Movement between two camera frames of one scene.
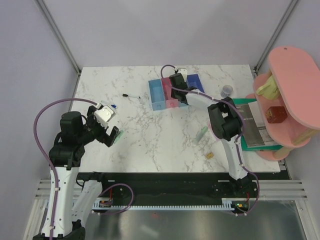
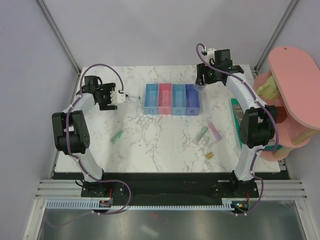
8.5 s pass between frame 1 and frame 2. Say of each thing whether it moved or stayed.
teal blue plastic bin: moved
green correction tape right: stayed
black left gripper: moved
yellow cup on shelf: stayed
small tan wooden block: stayed
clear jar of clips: moved
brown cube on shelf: stayed
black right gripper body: moved
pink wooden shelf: stayed
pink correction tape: stayed
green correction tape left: stayed
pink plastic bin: moved
